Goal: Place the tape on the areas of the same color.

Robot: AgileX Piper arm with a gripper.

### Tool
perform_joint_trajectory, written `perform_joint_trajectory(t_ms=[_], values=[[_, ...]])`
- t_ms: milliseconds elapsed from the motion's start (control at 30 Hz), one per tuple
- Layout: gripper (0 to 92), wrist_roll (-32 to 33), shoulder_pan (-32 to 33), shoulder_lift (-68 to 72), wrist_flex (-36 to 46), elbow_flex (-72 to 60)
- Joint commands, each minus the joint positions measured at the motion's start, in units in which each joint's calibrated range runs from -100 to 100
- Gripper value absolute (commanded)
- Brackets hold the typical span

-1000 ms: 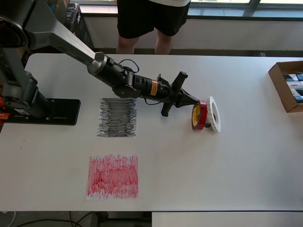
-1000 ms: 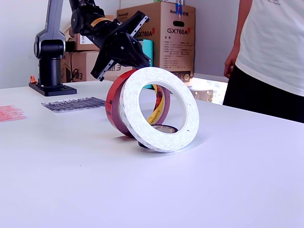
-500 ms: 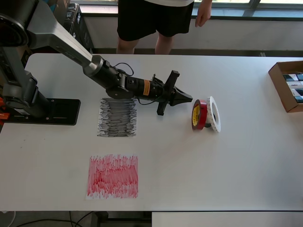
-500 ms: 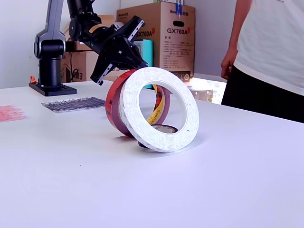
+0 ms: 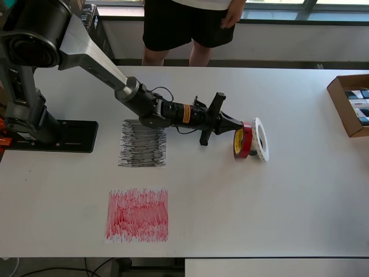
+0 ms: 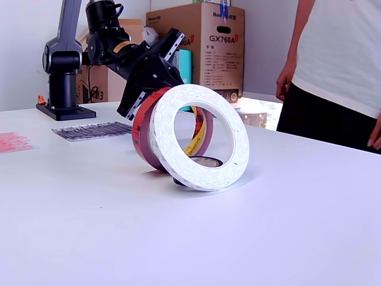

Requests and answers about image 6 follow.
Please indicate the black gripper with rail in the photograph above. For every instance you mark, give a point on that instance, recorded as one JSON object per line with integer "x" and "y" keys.
{"x": 137, "y": 68}

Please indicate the white foam tape roll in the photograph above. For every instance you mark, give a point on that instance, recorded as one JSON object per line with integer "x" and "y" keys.
{"x": 163, "y": 134}

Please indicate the red tape roll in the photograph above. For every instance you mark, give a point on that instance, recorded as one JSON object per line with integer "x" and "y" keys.
{"x": 140, "y": 131}

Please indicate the black tape roll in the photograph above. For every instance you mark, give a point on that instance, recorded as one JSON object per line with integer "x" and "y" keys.
{"x": 205, "y": 162}

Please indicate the person right forearm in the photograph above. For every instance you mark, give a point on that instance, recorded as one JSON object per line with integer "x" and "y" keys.
{"x": 296, "y": 47}

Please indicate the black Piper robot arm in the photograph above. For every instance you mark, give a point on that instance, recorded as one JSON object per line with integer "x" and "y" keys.
{"x": 62, "y": 89}

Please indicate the person right hand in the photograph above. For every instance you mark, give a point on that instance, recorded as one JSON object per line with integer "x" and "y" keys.
{"x": 284, "y": 86}

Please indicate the person left hand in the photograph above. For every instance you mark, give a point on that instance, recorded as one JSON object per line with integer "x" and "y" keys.
{"x": 375, "y": 132}

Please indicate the teal box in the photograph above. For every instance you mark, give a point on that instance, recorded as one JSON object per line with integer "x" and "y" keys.
{"x": 186, "y": 65}

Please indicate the white plastic bag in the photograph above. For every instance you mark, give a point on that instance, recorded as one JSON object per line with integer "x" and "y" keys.
{"x": 149, "y": 34}

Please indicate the cardboard box with shipping label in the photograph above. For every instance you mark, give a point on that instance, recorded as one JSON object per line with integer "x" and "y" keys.
{"x": 134, "y": 26}

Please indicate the wide brown cardboard box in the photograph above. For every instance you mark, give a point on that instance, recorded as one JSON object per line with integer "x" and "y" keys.
{"x": 101, "y": 86}

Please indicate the tall GX760A cardboard box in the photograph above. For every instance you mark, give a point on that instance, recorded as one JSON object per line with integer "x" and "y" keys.
{"x": 220, "y": 59}

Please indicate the black scribbled paper sheet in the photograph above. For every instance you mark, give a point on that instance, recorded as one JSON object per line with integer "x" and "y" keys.
{"x": 92, "y": 131}

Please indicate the orange table clamp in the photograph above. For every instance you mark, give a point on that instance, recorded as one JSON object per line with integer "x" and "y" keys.
{"x": 41, "y": 99}

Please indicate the red scribbled paper sheet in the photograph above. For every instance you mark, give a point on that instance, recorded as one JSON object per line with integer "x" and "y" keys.
{"x": 13, "y": 143}

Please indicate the person in black shorts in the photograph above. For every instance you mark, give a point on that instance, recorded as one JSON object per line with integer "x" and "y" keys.
{"x": 333, "y": 74}

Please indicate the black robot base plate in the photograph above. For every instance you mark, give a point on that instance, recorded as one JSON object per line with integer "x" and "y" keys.
{"x": 71, "y": 113}

